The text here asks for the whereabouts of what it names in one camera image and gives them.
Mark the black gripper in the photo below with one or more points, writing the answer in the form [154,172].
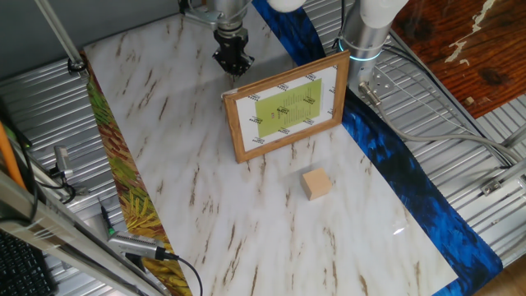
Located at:
[231,43]

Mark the light wooden cube block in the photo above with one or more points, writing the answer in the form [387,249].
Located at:
[315,184]

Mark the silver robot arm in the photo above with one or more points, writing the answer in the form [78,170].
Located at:
[365,37]

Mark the white marble pattern sheet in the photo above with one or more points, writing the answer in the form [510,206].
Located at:
[205,172]

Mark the yellow green painted cloth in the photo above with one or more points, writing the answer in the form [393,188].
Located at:
[123,164]

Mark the grey metal pole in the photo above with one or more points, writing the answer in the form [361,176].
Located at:
[59,33]

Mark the blue painted cloth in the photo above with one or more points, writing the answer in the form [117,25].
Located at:
[411,172]

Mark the flat grey metal plate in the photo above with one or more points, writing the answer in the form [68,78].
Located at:
[96,230]

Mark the small wooden chip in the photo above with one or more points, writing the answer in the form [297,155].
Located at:
[469,100]

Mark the orange pole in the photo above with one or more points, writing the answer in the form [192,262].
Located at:
[10,156]

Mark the aluminium profile beam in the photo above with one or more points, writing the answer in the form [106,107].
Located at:
[61,238]

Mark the black keyboard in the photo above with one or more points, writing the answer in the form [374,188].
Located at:
[20,267]

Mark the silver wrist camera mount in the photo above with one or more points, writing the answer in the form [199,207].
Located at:
[201,16]

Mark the wooden picture frame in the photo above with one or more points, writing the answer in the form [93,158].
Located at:
[287,107]

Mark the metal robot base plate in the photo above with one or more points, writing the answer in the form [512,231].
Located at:
[382,82]

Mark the ribbed silver camera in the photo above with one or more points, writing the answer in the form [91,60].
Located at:
[135,245]

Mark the aluminium corner bracket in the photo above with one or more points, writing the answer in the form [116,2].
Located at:
[503,178]

